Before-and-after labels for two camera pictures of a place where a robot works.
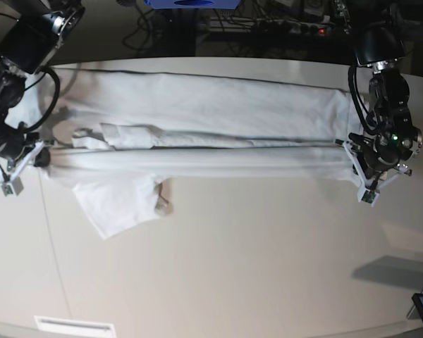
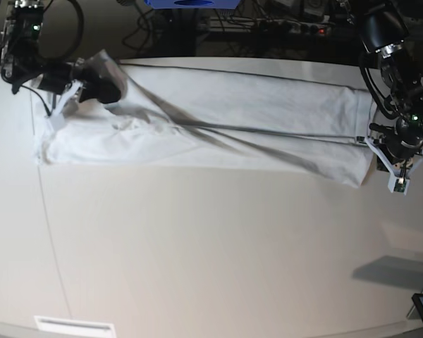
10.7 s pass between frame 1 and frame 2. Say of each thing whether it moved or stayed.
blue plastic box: stayed
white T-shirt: moved
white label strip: stayed
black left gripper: moved
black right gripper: moved
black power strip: stayed
